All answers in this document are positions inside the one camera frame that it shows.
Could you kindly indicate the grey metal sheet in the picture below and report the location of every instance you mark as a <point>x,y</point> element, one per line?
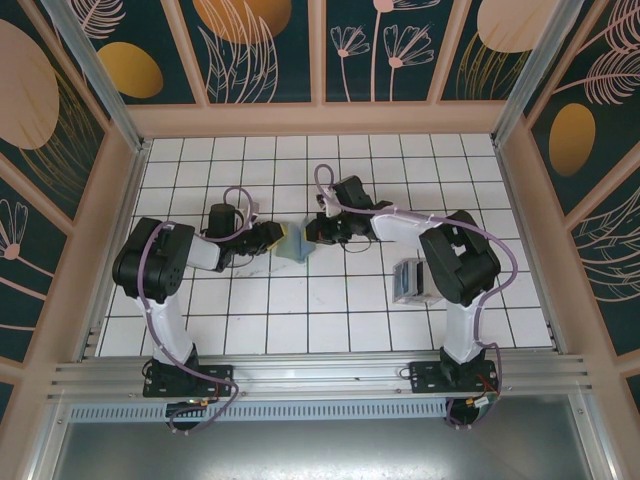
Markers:
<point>320,450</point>

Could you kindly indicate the translucent blue-grey card holder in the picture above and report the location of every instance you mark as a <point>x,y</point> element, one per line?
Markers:
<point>295,247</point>

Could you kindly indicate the aluminium frame post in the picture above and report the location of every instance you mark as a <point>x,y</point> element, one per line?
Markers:
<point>105,85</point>
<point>535,70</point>

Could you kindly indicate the black credit card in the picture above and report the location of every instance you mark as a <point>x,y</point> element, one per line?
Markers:
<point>421,277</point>

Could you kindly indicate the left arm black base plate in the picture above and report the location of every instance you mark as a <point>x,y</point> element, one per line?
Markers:
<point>220,380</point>

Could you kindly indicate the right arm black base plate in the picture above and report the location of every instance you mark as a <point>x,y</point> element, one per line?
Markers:
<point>425,377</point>

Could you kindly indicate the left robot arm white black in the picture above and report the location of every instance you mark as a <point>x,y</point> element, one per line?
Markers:
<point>160,320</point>

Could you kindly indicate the clear acrylic card box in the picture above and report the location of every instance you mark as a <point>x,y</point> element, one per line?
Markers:
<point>415,297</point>

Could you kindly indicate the blue credit card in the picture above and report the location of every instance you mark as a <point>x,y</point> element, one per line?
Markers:
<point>401,280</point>

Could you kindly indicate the green controller board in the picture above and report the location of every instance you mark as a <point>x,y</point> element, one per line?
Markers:
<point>482,402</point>

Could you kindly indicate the aluminium mounting rail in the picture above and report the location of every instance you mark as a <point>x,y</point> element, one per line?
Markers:
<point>320,375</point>

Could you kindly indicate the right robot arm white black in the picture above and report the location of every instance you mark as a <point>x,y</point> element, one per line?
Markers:
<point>460,260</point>

